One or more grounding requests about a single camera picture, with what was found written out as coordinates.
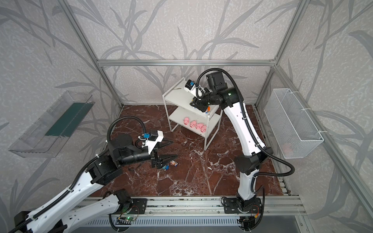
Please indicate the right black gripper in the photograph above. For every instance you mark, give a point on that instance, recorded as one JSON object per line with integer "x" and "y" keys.
{"x": 196, "y": 104}

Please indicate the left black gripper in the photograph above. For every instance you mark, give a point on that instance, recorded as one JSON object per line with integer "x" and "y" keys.
{"x": 155, "y": 158}

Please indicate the pink pig toy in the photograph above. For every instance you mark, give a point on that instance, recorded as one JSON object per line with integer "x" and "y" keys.
{"x": 204, "y": 129}
{"x": 199, "y": 126}
{"x": 193, "y": 124}
{"x": 186, "y": 121}

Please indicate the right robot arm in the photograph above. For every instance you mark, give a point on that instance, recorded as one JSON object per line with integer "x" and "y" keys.
{"x": 254, "y": 150}

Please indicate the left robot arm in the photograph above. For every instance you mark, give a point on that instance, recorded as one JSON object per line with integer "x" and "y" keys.
{"x": 59, "y": 215}

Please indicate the white two-tier shelf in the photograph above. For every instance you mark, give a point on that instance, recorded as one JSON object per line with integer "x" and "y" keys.
{"x": 176, "y": 101}

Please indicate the lion mane Doraemon figure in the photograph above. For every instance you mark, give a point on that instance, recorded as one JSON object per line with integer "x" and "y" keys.
{"x": 173, "y": 163}

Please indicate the pink toy in basket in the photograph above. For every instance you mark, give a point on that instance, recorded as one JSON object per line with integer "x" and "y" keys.
{"x": 287, "y": 149}

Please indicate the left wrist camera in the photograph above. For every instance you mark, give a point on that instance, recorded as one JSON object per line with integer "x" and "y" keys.
{"x": 151, "y": 139}

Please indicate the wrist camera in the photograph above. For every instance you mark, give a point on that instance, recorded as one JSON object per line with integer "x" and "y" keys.
{"x": 151, "y": 139}
{"x": 194, "y": 89}

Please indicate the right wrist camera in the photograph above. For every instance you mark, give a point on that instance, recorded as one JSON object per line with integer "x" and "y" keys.
{"x": 194, "y": 89}

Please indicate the white wire mesh basket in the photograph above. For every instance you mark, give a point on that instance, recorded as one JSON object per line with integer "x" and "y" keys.
{"x": 291, "y": 123}

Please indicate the clear plastic wall bin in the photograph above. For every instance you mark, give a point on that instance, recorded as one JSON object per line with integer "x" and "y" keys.
{"x": 48, "y": 135}

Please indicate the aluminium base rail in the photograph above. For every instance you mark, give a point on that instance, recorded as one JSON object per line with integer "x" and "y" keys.
{"x": 214, "y": 206}

